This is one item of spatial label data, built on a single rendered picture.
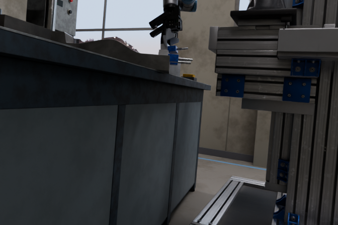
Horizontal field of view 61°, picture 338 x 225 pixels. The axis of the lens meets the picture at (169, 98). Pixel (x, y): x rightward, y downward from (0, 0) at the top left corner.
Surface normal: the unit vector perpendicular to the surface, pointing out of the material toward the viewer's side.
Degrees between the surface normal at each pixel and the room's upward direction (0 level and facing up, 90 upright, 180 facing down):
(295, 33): 90
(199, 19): 90
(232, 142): 90
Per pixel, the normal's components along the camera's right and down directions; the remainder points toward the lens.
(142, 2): -0.40, -0.01
